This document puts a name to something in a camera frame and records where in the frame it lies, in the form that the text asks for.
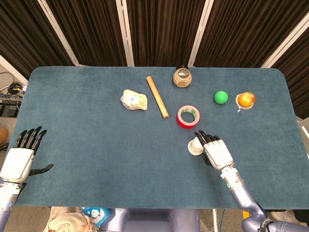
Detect round glass jar with grains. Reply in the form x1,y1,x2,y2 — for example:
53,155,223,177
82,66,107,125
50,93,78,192
172,65,194,87

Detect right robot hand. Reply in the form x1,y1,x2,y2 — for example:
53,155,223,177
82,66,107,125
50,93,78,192
194,130,235,170

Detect white paper cup leaf print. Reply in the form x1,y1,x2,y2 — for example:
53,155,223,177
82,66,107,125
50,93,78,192
187,137,205,155

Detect brown curtain panel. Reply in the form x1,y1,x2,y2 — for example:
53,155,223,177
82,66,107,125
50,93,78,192
125,0,206,67
0,0,75,79
194,0,309,68
271,40,309,119
45,0,127,67

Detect beige knit cloth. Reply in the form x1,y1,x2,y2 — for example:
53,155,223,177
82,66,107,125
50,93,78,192
44,206,97,232

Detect black box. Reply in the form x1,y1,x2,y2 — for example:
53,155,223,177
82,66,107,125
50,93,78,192
0,103,21,118

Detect purple-grey robot torso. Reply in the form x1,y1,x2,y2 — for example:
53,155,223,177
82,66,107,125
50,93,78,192
101,208,201,232

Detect red tape roll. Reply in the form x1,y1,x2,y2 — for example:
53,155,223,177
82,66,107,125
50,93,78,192
176,105,201,129

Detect black cable bundle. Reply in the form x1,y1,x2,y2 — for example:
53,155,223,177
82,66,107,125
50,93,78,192
7,81,25,95

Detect wooden rod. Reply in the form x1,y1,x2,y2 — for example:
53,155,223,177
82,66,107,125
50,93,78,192
146,75,169,119

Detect green ball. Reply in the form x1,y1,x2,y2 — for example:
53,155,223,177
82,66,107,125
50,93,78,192
213,90,229,105

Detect white and yellow stone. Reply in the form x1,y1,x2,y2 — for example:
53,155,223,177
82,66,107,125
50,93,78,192
120,89,148,111

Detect orange fruit jelly cup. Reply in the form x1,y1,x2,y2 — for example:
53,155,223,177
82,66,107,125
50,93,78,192
235,91,256,113

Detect blue snack packet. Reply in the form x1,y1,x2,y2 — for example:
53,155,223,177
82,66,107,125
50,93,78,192
81,207,112,227

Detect blue table cloth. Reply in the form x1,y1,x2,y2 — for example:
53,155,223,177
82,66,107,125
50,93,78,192
11,66,309,210

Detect white screen post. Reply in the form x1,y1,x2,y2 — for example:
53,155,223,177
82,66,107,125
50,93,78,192
37,0,82,66
115,0,135,67
260,18,309,69
0,55,28,85
187,0,215,68

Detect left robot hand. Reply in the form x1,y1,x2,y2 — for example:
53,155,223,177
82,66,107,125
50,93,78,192
0,126,54,183

